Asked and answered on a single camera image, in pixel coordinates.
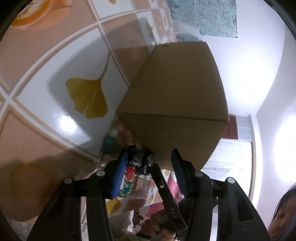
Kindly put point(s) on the teal patterned wall cloth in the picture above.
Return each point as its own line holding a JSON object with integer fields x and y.
{"x": 216, "y": 18}

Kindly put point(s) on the person's head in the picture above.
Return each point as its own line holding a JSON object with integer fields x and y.
{"x": 283, "y": 214}

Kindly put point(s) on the black wrist watch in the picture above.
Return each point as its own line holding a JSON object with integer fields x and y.
{"x": 141, "y": 160}

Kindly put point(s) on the dark red door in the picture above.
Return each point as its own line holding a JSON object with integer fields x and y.
{"x": 231, "y": 131}

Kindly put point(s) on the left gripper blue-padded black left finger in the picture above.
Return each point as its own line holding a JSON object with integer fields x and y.
{"x": 61, "y": 217}

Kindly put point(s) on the person's right hand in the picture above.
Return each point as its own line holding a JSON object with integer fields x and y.
{"x": 151, "y": 227}

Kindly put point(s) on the ginkgo-patterned floor mat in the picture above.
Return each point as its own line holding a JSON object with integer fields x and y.
{"x": 65, "y": 67}

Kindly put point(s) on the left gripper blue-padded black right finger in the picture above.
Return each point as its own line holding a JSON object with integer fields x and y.
{"x": 237, "y": 217}

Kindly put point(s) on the brown cardboard box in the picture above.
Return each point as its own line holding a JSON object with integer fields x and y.
{"x": 177, "y": 101}

